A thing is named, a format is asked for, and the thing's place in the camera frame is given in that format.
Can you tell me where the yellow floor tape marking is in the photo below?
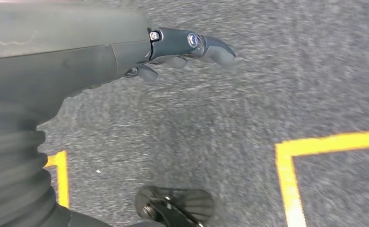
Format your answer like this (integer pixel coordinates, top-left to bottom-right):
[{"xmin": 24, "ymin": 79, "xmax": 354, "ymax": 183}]
[
  {"xmin": 275, "ymin": 128, "xmax": 369, "ymax": 227},
  {"xmin": 43, "ymin": 150, "xmax": 69, "ymax": 209}
]

